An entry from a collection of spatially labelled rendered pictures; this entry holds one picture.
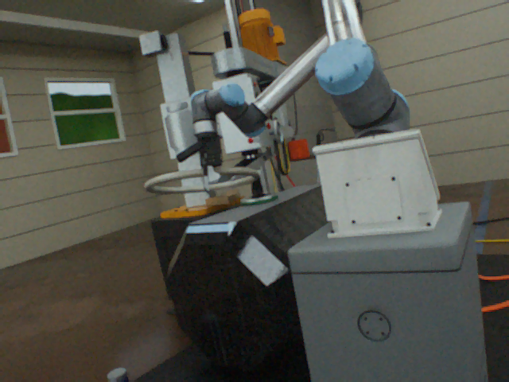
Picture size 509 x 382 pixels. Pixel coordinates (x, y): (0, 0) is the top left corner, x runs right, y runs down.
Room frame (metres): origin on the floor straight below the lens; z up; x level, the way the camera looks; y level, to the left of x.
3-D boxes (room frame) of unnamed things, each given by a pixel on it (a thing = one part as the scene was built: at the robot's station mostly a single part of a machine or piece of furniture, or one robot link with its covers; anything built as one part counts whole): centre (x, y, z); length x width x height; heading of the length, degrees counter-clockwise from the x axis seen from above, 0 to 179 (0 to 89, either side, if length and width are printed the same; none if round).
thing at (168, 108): (3.05, 0.38, 1.36); 0.35 x 0.35 x 0.41
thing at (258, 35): (2.97, -0.28, 1.88); 0.31 x 0.28 x 0.40; 69
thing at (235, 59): (2.68, -0.16, 1.60); 0.96 x 0.25 x 0.17; 159
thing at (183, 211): (3.05, 0.38, 0.76); 0.49 x 0.49 x 0.05; 49
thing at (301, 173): (5.56, -1.01, 0.43); 1.30 x 0.62 x 0.86; 145
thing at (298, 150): (5.58, -0.77, 1.00); 0.50 x 0.22 x 0.33; 145
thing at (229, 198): (2.85, 0.22, 0.81); 0.20 x 0.10 x 0.05; 57
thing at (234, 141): (2.43, -0.06, 1.30); 0.36 x 0.22 x 0.45; 159
